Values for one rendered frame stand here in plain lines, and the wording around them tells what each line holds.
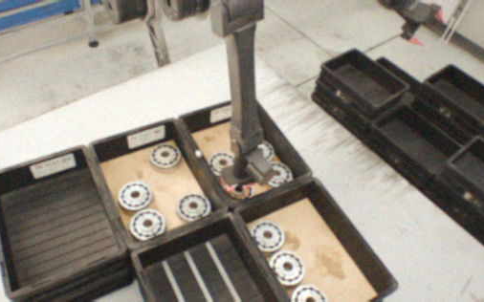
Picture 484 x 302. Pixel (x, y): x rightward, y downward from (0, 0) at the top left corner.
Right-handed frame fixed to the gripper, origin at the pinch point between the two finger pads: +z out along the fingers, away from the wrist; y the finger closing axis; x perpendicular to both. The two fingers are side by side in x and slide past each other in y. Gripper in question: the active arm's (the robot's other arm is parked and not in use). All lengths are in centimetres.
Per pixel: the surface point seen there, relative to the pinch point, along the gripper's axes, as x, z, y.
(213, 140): 24.3, 4.4, 1.9
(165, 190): 9.4, 4.4, -20.6
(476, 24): 121, 63, 280
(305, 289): -35.6, 1.0, 5.1
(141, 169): 19.8, 4.5, -25.5
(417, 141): 24, 49, 123
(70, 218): 9, 5, -50
